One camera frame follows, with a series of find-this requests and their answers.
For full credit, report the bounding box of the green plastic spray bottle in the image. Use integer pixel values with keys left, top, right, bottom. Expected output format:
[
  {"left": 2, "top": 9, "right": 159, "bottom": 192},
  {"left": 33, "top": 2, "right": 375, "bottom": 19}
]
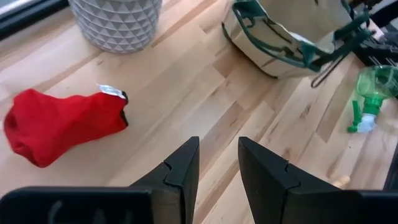
[{"left": 347, "top": 65, "right": 398, "bottom": 134}]

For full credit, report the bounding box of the red garden glove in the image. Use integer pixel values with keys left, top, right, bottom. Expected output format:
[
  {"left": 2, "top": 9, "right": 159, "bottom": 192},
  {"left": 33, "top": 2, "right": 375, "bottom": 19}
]
[{"left": 3, "top": 83, "right": 129, "bottom": 169}]

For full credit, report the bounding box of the white triangle-patterned plant pot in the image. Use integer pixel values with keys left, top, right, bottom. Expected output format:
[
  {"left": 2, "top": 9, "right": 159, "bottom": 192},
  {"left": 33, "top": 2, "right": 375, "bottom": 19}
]
[{"left": 67, "top": 0, "right": 163, "bottom": 54}]

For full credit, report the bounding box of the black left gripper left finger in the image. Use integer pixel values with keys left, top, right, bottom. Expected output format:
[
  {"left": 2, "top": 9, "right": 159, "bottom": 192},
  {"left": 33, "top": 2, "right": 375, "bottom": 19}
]
[{"left": 130, "top": 136, "right": 201, "bottom": 224}]

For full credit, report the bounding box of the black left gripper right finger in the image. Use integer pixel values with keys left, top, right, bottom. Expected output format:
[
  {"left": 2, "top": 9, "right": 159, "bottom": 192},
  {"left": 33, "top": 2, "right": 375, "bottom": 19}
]
[{"left": 238, "top": 136, "right": 362, "bottom": 224}]

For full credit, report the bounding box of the beige green gardening tool bag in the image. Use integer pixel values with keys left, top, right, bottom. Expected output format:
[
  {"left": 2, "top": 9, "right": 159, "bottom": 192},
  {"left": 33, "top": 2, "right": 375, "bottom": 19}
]
[{"left": 221, "top": 0, "right": 374, "bottom": 90}]

